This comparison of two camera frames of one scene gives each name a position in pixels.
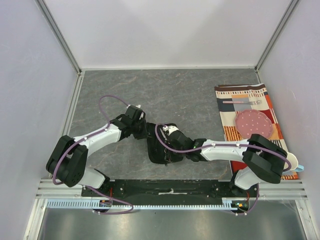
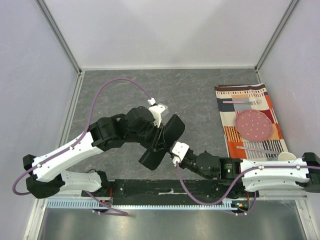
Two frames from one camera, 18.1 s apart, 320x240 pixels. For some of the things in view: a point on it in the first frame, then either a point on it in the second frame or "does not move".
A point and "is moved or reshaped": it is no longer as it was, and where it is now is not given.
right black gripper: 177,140 → 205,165
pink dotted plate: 249,122 does not move
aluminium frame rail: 59,36 does not move
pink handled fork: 253,102 does not move
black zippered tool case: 158,151 is moved or reshaped
